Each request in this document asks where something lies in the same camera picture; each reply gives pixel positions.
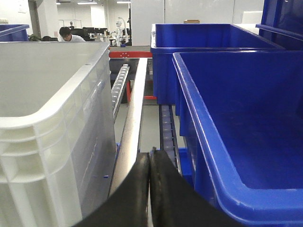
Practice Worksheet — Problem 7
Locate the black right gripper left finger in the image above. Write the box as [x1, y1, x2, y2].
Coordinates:
[78, 153, 150, 227]

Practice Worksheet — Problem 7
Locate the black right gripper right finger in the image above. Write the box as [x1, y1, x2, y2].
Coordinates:
[150, 150, 241, 227]

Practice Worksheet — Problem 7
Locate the white plastic tote bin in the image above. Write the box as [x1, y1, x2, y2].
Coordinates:
[0, 42, 116, 227]

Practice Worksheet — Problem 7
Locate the near blue plastic bin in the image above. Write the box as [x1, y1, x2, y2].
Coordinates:
[173, 51, 303, 227]

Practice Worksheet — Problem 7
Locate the blue plastic bin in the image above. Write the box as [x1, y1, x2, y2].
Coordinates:
[173, 51, 303, 227]
[151, 24, 284, 106]

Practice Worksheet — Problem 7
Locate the far blue plastic bin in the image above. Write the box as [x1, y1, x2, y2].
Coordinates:
[151, 24, 284, 106]

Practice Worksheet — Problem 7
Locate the blue bin far left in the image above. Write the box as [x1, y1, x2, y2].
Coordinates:
[0, 24, 30, 42]

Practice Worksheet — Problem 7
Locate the white roller conveyor track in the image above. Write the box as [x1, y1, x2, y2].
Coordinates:
[111, 64, 130, 121]

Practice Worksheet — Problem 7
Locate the white humanoid robot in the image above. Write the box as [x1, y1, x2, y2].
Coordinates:
[115, 17, 128, 46]

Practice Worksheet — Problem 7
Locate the person in white shirt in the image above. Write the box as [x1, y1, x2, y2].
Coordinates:
[59, 27, 85, 42]

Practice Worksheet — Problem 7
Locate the red shelf frame beam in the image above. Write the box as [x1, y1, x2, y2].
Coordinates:
[109, 51, 152, 58]

